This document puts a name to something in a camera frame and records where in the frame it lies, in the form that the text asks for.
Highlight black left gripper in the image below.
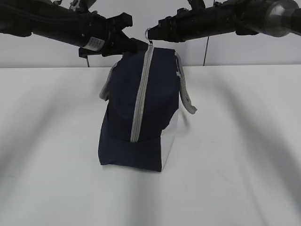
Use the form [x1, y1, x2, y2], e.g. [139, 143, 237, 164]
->
[79, 13, 147, 57]

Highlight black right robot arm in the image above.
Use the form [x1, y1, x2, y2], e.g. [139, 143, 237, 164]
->
[146, 0, 301, 43]

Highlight navy blue lunch bag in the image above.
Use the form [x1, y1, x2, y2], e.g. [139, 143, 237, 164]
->
[98, 42, 197, 172]

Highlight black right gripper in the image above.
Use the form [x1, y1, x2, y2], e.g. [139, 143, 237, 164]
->
[148, 8, 212, 42]

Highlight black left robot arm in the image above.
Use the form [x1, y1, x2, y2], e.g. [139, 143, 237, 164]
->
[0, 0, 148, 58]

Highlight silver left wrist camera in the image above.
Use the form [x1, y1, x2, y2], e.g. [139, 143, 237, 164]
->
[69, 0, 97, 12]

